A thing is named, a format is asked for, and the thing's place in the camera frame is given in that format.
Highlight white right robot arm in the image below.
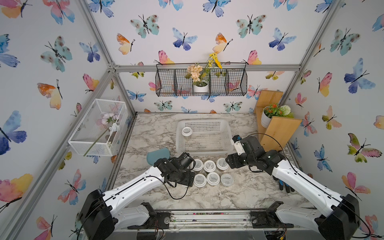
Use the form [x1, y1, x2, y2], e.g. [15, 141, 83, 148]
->
[226, 136, 362, 240]

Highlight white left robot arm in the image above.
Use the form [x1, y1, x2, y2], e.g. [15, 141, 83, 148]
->
[79, 153, 196, 240]

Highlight yogurt cup without cap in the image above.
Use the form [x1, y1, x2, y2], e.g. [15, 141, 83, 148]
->
[221, 174, 235, 187]

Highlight white plastic perforated basket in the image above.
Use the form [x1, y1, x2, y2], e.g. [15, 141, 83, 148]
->
[176, 119, 234, 156]

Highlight wooden corner shelf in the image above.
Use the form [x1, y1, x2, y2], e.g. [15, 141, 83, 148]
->
[254, 90, 302, 152]

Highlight white pot green plant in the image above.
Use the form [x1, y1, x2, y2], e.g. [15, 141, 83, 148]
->
[261, 104, 294, 128]

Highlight blue black work glove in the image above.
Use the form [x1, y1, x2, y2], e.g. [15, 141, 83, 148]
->
[273, 177, 295, 193]

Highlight pink artificial flower stem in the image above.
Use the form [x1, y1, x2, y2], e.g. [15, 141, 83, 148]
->
[84, 113, 119, 157]

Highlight white pot beige flowers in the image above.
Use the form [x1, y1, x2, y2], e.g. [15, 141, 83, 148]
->
[185, 52, 223, 94]

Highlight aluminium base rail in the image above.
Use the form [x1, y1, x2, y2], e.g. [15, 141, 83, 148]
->
[83, 208, 316, 233]

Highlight black wire wall basket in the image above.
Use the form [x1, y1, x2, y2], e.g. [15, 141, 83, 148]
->
[155, 62, 248, 97]

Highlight white wire mesh box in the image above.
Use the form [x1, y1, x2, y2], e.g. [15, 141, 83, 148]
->
[68, 99, 128, 157]

